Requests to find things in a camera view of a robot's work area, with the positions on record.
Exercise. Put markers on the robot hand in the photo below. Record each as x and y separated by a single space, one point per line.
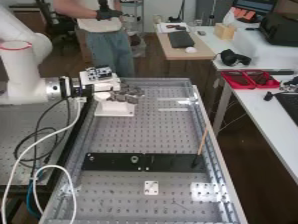
104 87

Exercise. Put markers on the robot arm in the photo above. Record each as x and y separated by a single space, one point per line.
22 73

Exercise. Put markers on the silver metal nut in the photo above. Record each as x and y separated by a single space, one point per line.
134 159

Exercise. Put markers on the small white box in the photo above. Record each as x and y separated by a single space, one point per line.
116 108

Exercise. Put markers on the person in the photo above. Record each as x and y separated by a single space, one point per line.
107 46

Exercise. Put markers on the wooden top desk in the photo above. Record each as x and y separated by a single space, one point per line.
178 53

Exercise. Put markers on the black office chair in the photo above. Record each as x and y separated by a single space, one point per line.
60 23

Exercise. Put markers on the metal shelf rack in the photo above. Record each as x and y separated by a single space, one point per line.
134 16

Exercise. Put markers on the white paper sheet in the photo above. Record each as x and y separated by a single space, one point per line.
167 29

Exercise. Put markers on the white mouse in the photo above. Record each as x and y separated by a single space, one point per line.
191 50

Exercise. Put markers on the black laptop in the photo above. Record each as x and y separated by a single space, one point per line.
181 39

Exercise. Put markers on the clear box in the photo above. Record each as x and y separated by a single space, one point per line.
201 110

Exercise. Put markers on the brown wooden cabinet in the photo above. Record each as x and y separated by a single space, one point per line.
31 20

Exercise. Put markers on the thin stick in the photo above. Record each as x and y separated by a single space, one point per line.
203 141

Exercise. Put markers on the black plate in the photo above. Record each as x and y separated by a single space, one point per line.
178 163

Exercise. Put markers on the red tray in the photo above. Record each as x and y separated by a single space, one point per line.
237 80
264 79

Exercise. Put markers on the small wooden box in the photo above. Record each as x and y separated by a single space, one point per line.
224 32

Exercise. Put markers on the small white square plate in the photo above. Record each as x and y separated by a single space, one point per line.
151 188

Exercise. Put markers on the black mouse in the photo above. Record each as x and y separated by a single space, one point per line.
268 96

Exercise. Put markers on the white desk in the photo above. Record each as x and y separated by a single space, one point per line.
267 126
267 55

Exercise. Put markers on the computer monitor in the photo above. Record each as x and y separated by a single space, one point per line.
255 5

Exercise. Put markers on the black keyboard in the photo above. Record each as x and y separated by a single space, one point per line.
291 106

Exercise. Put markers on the black bag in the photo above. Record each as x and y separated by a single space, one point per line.
281 30

